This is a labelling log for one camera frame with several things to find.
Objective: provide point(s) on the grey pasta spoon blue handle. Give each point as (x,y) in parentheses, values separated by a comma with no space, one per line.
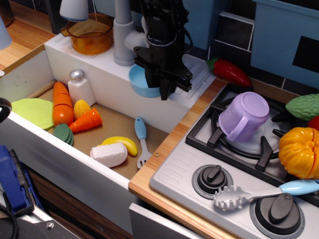
(230,198)

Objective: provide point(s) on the light blue toy cabinet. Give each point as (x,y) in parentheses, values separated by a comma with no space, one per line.
(286,40)

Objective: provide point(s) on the small orange carrot piece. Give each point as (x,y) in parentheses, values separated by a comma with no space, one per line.
(87,121)

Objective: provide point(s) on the grey toy stove top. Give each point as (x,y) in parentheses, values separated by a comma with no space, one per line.
(173,179)

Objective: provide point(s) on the blue handled grey toy fork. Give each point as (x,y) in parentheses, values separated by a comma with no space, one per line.
(141,133)

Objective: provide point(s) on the black stove knob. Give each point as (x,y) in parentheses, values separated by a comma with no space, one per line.
(278,217)
(208,179)

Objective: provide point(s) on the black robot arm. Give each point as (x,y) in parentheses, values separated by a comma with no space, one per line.
(165,36)

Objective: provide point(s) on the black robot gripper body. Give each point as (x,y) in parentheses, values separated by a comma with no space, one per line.
(167,59)

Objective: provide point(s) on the light green toy plate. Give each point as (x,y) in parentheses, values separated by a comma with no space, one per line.
(36,111)

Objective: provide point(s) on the blue clamp tool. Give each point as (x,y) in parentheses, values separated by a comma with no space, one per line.
(19,193)

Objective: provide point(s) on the large orange toy carrot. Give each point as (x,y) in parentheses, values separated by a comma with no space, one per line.
(62,111)

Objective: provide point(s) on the grey toy faucet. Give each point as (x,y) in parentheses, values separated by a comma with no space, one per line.
(126,38)

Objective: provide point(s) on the yellow toy banana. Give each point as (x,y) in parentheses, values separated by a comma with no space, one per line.
(128,143)

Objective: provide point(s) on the green toy bitter gourd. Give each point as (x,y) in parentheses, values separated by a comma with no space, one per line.
(304,107)

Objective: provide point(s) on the left black stove knob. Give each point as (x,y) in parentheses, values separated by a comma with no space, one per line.
(208,179)

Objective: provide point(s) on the red toy chili pepper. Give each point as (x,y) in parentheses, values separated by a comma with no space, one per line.
(228,71)

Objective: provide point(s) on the purple toy cup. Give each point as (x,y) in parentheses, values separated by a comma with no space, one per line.
(242,118)

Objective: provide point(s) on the white salt shaker silver cap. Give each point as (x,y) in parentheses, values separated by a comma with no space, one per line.
(80,88)

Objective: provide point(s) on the light blue plastic bowl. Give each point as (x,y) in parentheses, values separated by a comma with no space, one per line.
(139,83)

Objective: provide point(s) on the white toy bread loaf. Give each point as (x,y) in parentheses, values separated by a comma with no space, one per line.
(110,155)

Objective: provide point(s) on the red toy tomato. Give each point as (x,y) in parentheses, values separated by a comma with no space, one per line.
(314,123)

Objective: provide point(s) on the light blue cup at left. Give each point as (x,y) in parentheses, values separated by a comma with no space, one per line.
(5,38)

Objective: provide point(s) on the amber transparent toy pot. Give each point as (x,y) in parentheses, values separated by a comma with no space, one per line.
(92,36)

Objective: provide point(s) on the dark green toy leaf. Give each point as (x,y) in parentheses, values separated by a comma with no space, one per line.
(64,133)

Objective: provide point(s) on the right black stove knob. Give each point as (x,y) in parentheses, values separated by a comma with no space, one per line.
(278,217)

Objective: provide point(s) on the yellow toy corn piece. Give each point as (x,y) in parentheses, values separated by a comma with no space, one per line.
(80,108)

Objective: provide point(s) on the orange toy pumpkin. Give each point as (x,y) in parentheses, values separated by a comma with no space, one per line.
(299,152)

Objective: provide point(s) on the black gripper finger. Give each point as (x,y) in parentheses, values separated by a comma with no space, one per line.
(167,87)
(152,77)

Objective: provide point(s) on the black stove grate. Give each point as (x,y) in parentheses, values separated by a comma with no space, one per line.
(250,163)

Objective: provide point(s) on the white toy sink unit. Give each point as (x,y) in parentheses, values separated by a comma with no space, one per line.
(62,164)

